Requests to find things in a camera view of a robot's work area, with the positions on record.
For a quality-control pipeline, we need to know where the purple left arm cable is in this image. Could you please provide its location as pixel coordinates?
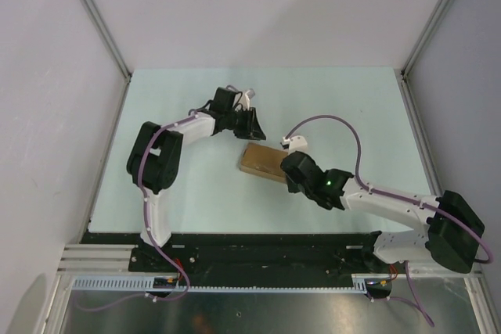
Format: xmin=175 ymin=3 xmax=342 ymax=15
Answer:
xmin=74 ymin=84 xmax=240 ymax=314

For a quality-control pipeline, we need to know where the aluminium crossbar profile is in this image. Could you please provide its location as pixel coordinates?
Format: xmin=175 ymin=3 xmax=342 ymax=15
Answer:
xmin=56 ymin=243 xmax=486 ymax=277

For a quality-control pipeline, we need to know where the brown cardboard express box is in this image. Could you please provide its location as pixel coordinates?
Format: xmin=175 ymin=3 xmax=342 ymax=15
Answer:
xmin=239 ymin=142 xmax=287 ymax=184

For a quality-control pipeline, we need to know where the right aluminium frame post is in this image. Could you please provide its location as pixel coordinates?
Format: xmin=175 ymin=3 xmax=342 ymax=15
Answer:
xmin=400 ymin=0 xmax=454 ymax=78

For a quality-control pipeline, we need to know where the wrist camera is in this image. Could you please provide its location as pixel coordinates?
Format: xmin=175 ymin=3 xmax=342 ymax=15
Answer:
xmin=236 ymin=88 xmax=255 ymax=110
xmin=280 ymin=135 xmax=308 ymax=154

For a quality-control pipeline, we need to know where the left aluminium frame post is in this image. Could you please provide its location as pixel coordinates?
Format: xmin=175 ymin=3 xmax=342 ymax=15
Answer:
xmin=79 ymin=0 xmax=132 ymax=82

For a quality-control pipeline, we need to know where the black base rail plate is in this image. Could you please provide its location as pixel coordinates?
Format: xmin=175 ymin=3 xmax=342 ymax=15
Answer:
xmin=81 ymin=232 xmax=390 ymax=289

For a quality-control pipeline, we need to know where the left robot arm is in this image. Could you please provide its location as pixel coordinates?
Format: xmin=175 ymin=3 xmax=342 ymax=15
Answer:
xmin=126 ymin=85 xmax=266 ymax=271

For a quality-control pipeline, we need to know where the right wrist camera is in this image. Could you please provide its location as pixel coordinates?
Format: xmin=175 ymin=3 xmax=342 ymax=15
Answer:
xmin=280 ymin=135 xmax=308 ymax=154

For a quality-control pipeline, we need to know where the grey slotted cable duct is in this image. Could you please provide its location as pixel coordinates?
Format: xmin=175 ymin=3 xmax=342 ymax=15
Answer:
xmin=71 ymin=274 xmax=371 ymax=295

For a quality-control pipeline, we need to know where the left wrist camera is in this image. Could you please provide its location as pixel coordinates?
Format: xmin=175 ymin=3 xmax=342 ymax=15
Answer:
xmin=236 ymin=88 xmax=255 ymax=110

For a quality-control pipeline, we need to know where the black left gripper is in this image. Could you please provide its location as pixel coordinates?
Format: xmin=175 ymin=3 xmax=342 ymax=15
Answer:
xmin=225 ymin=107 xmax=266 ymax=141

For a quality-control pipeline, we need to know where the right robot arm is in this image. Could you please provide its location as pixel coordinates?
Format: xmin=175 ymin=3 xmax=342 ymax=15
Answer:
xmin=280 ymin=151 xmax=485 ymax=274

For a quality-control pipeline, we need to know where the aluminium frame post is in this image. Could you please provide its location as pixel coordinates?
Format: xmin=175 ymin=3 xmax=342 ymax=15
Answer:
xmin=79 ymin=0 xmax=132 ymax=82
xmin=400 ymin=0 xmax=454 ymax=78

